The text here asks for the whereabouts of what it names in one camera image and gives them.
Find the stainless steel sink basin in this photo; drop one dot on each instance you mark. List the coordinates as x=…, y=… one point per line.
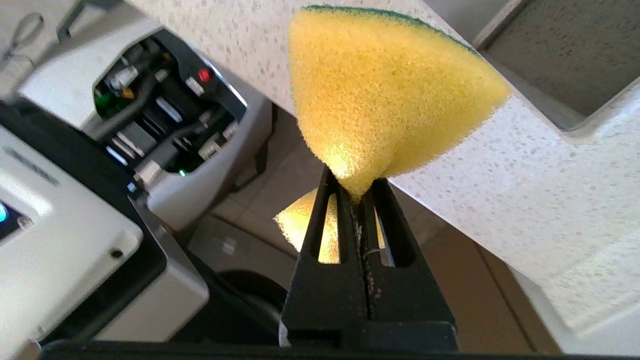
x=570, y=50

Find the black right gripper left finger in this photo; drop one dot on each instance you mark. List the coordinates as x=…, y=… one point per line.
x=325, y=300

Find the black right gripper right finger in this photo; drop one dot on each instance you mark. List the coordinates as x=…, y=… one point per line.
x=410, y=300

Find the white robot torso panel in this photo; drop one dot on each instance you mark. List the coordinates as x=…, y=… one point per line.
x=60, y=250

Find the grey robot base chassis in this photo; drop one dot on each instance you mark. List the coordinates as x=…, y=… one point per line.
x=75, y=75

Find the yellow and green sponge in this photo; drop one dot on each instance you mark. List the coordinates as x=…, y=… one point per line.
x=385, y=95

